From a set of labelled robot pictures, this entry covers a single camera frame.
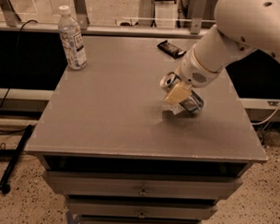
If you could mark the black snack bar wrapper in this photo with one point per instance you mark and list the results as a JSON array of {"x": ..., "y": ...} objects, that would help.
[{"x": 172, "y": 50}]

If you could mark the clear plastic water bottle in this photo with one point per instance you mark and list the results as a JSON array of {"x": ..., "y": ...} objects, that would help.
[{"x": 72, "y": 39}]

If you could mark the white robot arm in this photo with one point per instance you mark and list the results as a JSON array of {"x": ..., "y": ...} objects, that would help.
[{"x": 241, "y": 28}]

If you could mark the metal railing frame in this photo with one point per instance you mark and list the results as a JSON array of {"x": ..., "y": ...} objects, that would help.
[{"x": 145, "y": 18}]

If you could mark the middle grey drawer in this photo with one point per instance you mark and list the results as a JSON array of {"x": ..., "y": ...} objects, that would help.
[{"x": 140, "y": 209}]

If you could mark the silver blue redbull can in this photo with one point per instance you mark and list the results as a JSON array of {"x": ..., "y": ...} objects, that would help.
[{"x": 179, "y": 92}]

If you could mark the black rod on floor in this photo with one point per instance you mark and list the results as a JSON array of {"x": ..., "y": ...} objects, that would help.
[{"x": 4, "y": 185}]

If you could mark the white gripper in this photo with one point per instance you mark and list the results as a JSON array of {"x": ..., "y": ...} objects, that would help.
[{"x": 193, "y": 70}]

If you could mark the grey metal drawer cabinet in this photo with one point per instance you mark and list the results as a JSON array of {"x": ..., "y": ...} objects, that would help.
[{"x": 111, "y": 117}]

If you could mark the top grey drawer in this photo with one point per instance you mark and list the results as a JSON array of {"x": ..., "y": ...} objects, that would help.
[{"x": 99, "y": 184}]

